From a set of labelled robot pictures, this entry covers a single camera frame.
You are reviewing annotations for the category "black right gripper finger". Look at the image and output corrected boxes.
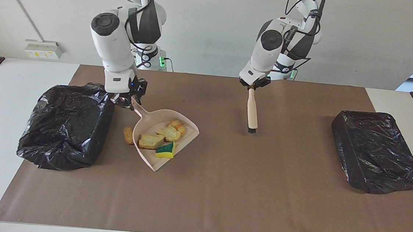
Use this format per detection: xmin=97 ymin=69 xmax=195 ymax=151
xmin=109 ymin=92 xmax=134 ymax=111

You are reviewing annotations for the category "beige hand brush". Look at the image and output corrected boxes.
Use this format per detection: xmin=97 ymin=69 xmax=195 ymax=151
xmin=245 ymin=88 xmax=261 ymax=134

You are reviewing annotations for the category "pink plastic dustpan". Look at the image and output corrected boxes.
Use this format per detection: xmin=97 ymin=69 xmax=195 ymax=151
xmin=125 ymin=96 xmax=202 ymax=175

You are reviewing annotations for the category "brown cork-like lump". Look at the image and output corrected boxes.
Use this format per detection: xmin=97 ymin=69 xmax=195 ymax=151
xmin=122 ymin=126 xmax=135 ymax=145

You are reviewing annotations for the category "large beige foam chunk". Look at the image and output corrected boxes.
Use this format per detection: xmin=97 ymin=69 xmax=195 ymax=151
xmin=138 ymin=133 xmax=165 ymax=151

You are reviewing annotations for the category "small beige foam chunk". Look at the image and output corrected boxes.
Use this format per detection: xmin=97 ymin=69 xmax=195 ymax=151
xmin=155 ymin=125 xmax=182 ymax=143

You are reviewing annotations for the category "striped orange bread piece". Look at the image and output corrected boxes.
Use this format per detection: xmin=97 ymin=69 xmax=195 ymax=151
xmin=166 ymin=118 xmax=187 ymax=136

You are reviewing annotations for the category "yellow green sponge piece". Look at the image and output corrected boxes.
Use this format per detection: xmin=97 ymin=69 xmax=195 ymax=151
xmin=155 ymin=140 xmax=176 ymax=160

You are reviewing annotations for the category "open bin with black bag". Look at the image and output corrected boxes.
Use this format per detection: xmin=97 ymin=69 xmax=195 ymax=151
xmin=15 ymin=77 xmax=117 ymax=175

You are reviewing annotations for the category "flat bin with black bag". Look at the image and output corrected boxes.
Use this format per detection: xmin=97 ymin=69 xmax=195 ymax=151
xmin=326 ymin=109 xmax=413 ymax=197

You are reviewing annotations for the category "brown paper table mat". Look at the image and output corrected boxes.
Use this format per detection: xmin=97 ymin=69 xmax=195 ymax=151
xmin=0 ymin=58 xmax=413 ymax=232

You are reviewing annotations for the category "white wall socket box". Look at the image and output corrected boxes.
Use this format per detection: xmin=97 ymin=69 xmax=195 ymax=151
xmin=24 ymin=39 xmax=64 ymax=61

